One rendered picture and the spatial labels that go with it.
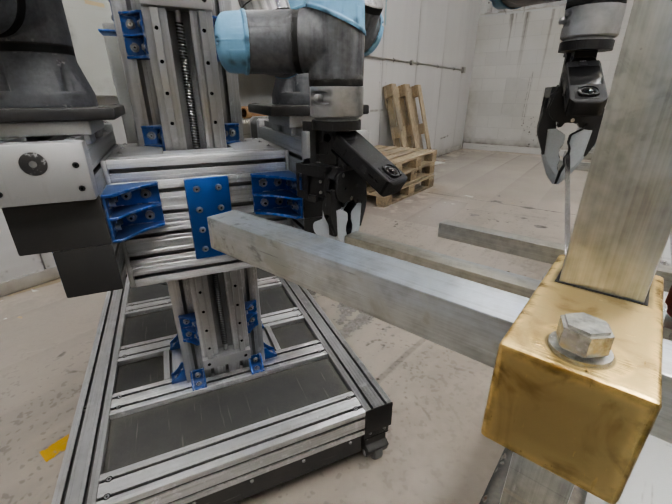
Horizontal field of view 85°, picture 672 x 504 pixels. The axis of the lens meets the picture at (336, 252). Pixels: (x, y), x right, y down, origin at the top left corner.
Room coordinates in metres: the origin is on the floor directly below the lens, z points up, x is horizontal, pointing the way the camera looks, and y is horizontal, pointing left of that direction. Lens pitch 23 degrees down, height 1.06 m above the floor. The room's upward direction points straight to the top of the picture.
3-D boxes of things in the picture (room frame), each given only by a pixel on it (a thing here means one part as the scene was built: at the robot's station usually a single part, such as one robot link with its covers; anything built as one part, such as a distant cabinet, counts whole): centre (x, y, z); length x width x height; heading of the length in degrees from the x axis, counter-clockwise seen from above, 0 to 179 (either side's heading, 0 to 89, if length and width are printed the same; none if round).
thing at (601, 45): (0.64, -0.38, 1.07); 0.09 x 0.08 x 0.12; 162
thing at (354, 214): (0.57, -0.01, 0.86); 0.06 x 0.03 x 0.09; 50
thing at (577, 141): (0.63, -0.39, 0.97); 0.06 x 0.03 x 0.09; 162
